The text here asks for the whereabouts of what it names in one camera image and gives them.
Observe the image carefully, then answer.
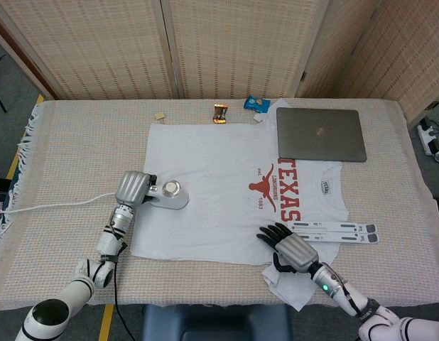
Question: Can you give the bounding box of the bamboo folding screen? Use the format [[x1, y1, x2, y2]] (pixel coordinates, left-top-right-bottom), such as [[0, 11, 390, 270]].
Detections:
[[0, 0, 439, 124]]

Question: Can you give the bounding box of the white folded laptop stand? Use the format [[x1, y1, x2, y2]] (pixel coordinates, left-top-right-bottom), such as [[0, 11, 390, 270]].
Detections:
[[286, 220, 380, 245]]

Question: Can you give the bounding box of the grey closed laptop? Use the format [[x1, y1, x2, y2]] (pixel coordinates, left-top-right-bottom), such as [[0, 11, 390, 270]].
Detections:
[[276, 107, 369, 163]]

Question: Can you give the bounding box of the dark blue chair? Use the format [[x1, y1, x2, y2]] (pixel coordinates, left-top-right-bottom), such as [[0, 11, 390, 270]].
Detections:
[[141, 303, 290, 341]]

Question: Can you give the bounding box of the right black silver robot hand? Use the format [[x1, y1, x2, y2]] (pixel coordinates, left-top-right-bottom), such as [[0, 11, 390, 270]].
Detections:
[[255, 222, 320, 275]]

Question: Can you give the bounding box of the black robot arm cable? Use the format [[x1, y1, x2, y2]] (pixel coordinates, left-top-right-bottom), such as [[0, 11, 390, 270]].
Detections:
[[112, 244, 130, 341]]

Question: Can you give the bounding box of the beige woven tablecloth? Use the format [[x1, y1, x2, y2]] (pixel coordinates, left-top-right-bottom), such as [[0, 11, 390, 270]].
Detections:
[[0, 98, 439, 310]]

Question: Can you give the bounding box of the white power strip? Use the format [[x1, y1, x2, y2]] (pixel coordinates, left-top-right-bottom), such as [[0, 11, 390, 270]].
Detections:
[[417, 119, 439, 156]]

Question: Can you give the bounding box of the blue snack packet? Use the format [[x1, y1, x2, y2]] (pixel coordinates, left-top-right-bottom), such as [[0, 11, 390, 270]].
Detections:
[[243, 96, 271, 114]]

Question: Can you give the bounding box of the thin grey cable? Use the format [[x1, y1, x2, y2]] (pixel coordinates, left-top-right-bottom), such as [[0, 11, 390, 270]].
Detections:
[[0, 193, 117, 214]]

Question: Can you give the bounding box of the orange snack wrapper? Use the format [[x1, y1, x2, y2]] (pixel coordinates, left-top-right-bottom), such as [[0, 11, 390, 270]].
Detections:
[[211, 103, 229, 125]]

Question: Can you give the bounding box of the white Texas print T-shirt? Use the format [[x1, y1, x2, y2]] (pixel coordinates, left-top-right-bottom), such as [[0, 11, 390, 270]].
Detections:
[[129, 98, 350, 313]]

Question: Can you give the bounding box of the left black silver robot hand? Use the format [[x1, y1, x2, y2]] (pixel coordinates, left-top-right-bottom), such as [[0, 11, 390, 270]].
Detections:
[[114, 170, 158, 210]]

